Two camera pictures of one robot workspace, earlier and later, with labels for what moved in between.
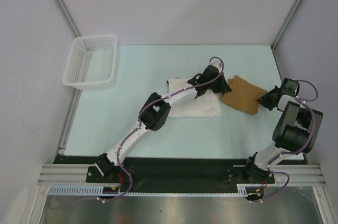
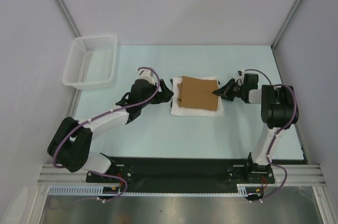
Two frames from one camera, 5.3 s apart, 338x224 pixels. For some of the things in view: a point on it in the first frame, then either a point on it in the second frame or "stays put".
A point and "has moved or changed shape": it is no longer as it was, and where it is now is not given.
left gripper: (223, 86) → (163, 96)
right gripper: (263, 101) → (225, 92)
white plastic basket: (91, 62) stays put
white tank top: (205, 104) stays put
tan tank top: (244, 96) has moved or changed shape
